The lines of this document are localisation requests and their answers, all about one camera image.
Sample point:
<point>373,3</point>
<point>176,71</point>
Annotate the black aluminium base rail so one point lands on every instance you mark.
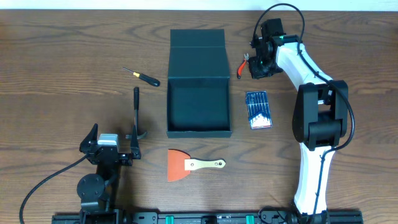
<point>205,217</point>

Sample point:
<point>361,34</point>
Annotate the black steel claw hammer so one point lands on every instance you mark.
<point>136,105</point>

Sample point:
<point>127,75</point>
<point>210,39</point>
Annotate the orange scraper wooden handle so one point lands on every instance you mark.
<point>180,164</point>

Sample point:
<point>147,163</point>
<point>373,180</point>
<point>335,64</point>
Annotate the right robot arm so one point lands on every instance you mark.
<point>320,112</point>

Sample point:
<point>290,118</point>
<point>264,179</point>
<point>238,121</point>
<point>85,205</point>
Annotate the clear precision screwdriver case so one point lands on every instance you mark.
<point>259,114</point>

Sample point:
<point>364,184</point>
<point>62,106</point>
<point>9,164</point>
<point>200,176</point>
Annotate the dark green open box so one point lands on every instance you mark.
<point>198,85</point>

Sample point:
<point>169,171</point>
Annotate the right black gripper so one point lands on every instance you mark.
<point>255,74</point>

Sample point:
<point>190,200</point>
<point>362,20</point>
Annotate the black handled screwdriver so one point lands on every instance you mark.
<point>151,81</point>

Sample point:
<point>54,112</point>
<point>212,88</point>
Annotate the red handled pliers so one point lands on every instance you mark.
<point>242,66</point>

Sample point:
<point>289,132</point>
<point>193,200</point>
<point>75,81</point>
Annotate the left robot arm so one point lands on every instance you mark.
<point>98,191</point>

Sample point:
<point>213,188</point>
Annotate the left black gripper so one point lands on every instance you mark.
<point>109,156</point>

